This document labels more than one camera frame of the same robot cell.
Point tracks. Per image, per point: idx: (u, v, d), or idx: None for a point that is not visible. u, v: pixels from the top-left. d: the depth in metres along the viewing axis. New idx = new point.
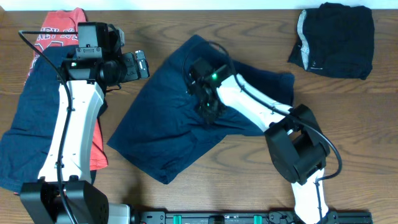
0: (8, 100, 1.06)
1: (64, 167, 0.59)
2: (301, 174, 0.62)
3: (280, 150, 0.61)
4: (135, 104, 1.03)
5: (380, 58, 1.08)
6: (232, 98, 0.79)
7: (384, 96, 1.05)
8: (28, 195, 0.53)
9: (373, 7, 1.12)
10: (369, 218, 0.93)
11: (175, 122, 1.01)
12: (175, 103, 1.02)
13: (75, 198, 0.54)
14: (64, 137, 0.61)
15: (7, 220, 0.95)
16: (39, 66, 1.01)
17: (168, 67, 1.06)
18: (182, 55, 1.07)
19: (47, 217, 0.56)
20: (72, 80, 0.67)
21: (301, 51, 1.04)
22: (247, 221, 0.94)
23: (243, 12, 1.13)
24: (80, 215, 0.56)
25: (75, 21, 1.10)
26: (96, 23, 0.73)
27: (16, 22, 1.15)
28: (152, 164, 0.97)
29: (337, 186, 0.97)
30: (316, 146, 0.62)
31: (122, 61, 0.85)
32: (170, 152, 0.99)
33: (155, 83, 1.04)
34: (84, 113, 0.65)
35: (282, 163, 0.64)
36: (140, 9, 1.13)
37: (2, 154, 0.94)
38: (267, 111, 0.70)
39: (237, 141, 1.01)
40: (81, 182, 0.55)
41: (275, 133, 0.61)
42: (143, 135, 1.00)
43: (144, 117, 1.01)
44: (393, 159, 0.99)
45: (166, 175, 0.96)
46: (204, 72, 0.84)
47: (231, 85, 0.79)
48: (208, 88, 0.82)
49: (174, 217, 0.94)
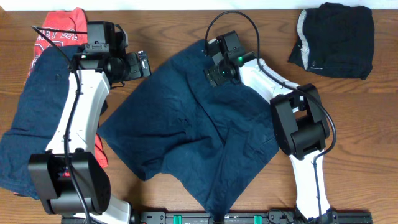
0: (9, 100, 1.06)
1: (71, 140, 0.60)
2: (298, 149, 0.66)
3: (283, 118, 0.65)
4: (130, 98, 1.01)
5: (379, 57, 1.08)
6: (246, 78, 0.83)
7: (383, 96, 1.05)
8: (35, 166, 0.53)
9: (374, 7, 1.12)
10: (369, 218, 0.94)
11: (166, 122, 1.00)
12: (168, 102, 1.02)
13: (80, 169, 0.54)
14: (72, 116, 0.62)
15: (8, 219, 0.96)
16: (40, 66, 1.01)
17: (170, 64, 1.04)
18: (185, 54, 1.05)
19: (52, 191, 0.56)
20: (82, 69, 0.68)
21: (301, 51, 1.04)
22: (247, 221, 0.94)
23: (244, 11, 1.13)
24: (86, 189, 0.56)
25: (75, 21, 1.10)
26: (104, 22, 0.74)
27: (17, 21, 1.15)
28: (135, 159, 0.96)
29: (336, 186, 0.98)
30: (316, 124, 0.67)
31: (126, 60, 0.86)
32: (155, 150, 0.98)
33: (154, 79, 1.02)
34: (91, 96, 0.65)
35: (280, 132, 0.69)
36: (141, 9, 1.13)
37: (2, 155, 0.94)
38: (278, 86, 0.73)
39: (240, 144, 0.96)
40: (86, 153, 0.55)
41: (282, 104, 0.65)
42: (133, 129, 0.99)
43: (137, 110, 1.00)
44: (393, 159, 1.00)
45: (145, 172, 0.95)
46: (232, 50, 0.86)
47: (252, 63, 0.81)
48: (232, 69, 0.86)
49: (175, 217, 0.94)
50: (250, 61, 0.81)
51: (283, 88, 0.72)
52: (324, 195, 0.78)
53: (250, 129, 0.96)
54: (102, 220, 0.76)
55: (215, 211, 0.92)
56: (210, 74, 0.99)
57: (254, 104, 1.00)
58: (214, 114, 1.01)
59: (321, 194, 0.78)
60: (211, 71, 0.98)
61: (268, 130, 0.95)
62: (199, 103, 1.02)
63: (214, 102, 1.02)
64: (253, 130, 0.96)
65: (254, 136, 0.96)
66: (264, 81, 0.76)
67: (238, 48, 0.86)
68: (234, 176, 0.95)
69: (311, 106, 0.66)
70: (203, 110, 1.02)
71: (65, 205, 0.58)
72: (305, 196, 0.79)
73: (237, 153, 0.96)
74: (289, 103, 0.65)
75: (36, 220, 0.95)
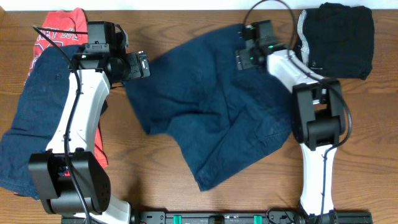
0: (9, 100, 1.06)
1: (71, 140, 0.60)
2: (311, 139, 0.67)
3: (301, 109, 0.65)
4: (159, 59, 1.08)
5: (380, 57, 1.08)
6: (273, 66, 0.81)
7: (383, 96, 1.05)
8: (35, 165, 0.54)
9: (374, 7, 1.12)
10: (369, 218, 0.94)
11: (185, 89, 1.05)
12: (191, 71, 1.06)
13: (81, 168, 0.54)
14: (73, 115, 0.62)
15: (7, 220, 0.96)
16: (40, 66, 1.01)
17: (204, 42, 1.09)
18: (221, 32, 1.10)
19: (53, 192, 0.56)
20: (83, 69, 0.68)
21: (301, 51, 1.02)
22: (247, 221, 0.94)
23: (244, 12, 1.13)
24: (85, 189, 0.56)
25: (75, 21, 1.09)
26: (104, 22, 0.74)
27: (17, 21, 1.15)
28: (146, 115, 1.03)
29: (336, 186, 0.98)
30: (334, 117, 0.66)
31: (127, 60, 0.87)
32: (166, 113, 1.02)
33: (186, 50, 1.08)
34: (91, 96, 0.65)
35: (296, 122, 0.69)
36: (141, 9, 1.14)
37: (2, 154, 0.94)
38: (303, 75, 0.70)
39: (247, 130, 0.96)
40: (87, 153, 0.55)
41: (304, 94, 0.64)
42: (153, 88, 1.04)
43: (162, 73, 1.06)
44: (393, 160, 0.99)
45: (151, 126, 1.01)
46: (265, 38, 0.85)
47: (282, 51, 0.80)
48: (261, 56, 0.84)
49: (174, 217, 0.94)
50: (280, 51, 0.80)
51: (308, 78, 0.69)
52: (329, 195, 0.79)
53: (259, 119, 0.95)
54: (101, 219, 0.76)
55: (203, 182, 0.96)
56: (239, 56, 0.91)
57: (271, 97, 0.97)
58: (230, 94, 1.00)
59: (327, 192, 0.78)
60: (240, 54, 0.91)
61: (277, 125, 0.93)
62: (219, 81, 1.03)
63: (233, 83, 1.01)
64: (262, 121, 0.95)
65: (262, 127, 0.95)
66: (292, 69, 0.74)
67: (271, 37, 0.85)
68: (232, 157, 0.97)
69: (333, 99, 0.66)
70: (221, 89, 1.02)
71: (64, 206, 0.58)
72: (310, 194, 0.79)
73: (241, 136, 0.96)
74: (311, 94, 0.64)
75: (36, 220, 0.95)
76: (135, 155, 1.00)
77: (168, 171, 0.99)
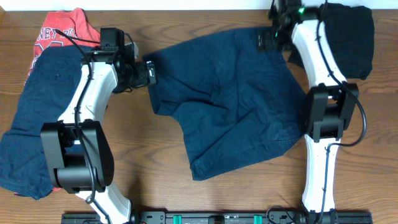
0: (8, 100, 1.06)
1: (82, 113, 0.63)
2: (315, 131, 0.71)
3: (314, 107, 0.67)
4: (183, 43, 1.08)
5: (380, 57, 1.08)
6: (300, 39, 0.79)
7: (384, 96, 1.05)
8: (46, 132, 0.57)
9: (373, 7, 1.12)
10: (369, 218, 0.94)
11: (201, 79, 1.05)
12: (210, 61, 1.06)
13: (90, 135, 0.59)
14: (84, 94, 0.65)
15: (7, 219, 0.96)
16: (40, 66, 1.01)
17: (231, 37, 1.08)
18: (249, 30, 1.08)
19: (60, 163, 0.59)
20: (95, 61, 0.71)
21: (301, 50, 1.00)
22: (247, 221, 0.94)
23: (244, 12, 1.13)
24: (93, 157, 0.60)
25: (75, 21, 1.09)
26: (116, 29, 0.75)
27: (16, 22, 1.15)
28: (157, 94, 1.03)
29: (336, 186, 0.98)
30: (341, 117, 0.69)
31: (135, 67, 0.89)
32: (180, 97, 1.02)
33: (212, 41, 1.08)
34: (101, 82, 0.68)
35: (305, 114, 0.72)
36: (141, 9, 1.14)
37: (2, 154, 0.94)
38: (326, 71, 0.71)
39: (255, 135, 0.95)
40: (97, 122, 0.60)
41: (319, 93, 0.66)
42: (172, 70, 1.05)
43: (185, 57, 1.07)
44: (393, 160, 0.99)
45: (160, 104, 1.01)
46: (291, 4, 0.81)
47: (311, 26, 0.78)
48: (288, 18, 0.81)
49: (174, 217, 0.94)
50: (311, 25, 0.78)
51: (330, 77, 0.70)
52: (331, 191, 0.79)
53: (266, 123, 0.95)
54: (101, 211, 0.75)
55: (198, 172, 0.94)
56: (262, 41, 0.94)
57: (284, 104, 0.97)
58: (244, 93, 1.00)
59: (329, 188, 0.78)
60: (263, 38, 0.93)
61: (283, 132, 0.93)
62: (236, 78, 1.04)
63: (249, 83, 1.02)
64: (270, 125, 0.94)
65: (267, 131, 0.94)
66: (317, 54, 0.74)
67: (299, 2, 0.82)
68: (231, 154, 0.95)
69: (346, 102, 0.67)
70: (237, 86, 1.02)
71: (70, 178, 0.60)
72: (311, 191, 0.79)
73: (244, 137, 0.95)
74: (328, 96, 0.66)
75: (35, 220, 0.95)
76: (135, 155, 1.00)
77: (168, 171, 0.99)
